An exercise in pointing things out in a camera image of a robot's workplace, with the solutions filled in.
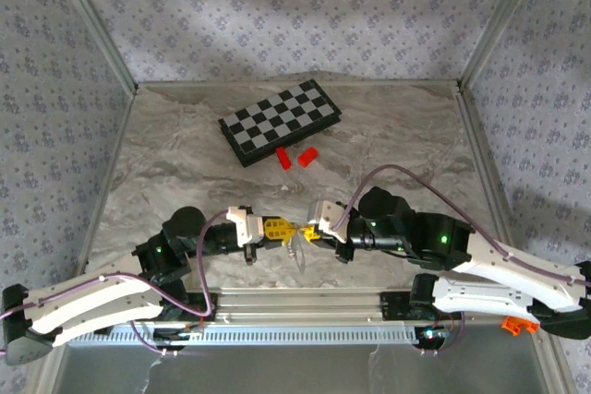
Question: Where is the black grey chessboard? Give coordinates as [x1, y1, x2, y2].
[217, 78, 344, 168]

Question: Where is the small circuit board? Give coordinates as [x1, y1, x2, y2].
[415, 327, 449, 345]
[154, 327, 204, 345]

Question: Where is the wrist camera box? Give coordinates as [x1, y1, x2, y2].
[306, 199, 353, 245]
[224, 205, 267, 248]

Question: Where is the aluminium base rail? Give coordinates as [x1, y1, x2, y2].
[156, 286, 550, 327]

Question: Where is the aluminium side rail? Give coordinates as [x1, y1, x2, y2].
[454, 84, 518, 247]
[76, 84, 139, 275]

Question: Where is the orange plastic part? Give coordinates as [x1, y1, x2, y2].
[501, 315, 540, 335]

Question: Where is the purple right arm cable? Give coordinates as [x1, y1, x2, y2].
[331, 164, 591, 357]

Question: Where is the short red toy brick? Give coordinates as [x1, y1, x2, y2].
[296, 146, 320, 168]

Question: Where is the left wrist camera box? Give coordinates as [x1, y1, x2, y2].
[224, 205, 267, 248]

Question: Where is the grey slotted cable duct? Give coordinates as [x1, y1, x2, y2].
[68, 324, 419, 348]

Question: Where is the aluminium frame post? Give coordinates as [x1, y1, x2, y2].
[456, 0, 550, 90]
[45, 0, 139, 93]

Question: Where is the long red toy brick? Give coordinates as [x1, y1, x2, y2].
[275, 146, 294, 171]

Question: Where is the grey metal sheet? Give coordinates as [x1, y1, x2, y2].
[50, 345, 555, 394]

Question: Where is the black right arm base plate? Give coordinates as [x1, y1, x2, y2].
[379, 291, 444, 321]

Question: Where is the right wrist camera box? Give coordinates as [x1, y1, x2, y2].
[306, 199, 353, 245]

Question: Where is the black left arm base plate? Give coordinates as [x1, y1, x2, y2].
[156, 292, 218, 322]

